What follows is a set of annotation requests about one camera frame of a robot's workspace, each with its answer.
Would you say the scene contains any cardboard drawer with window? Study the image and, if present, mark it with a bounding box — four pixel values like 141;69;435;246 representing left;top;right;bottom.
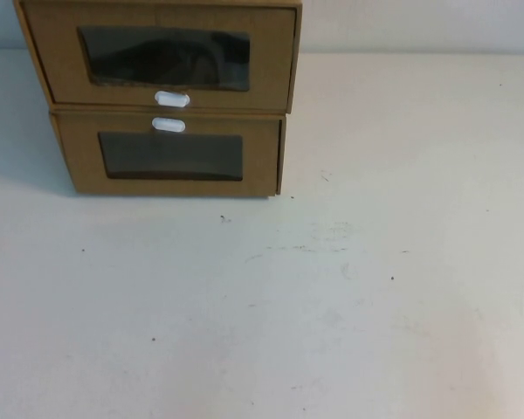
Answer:
52;112;281;197
20;1;298;109

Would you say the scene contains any brown cardboard shoe box shell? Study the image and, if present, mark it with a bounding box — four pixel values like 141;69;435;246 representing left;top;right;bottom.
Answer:
47;106;286;201
11;0;306;116

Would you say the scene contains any white plastic drawer handle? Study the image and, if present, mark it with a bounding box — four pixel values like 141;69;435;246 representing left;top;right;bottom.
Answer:
153;89;190;107
151;116;187;133

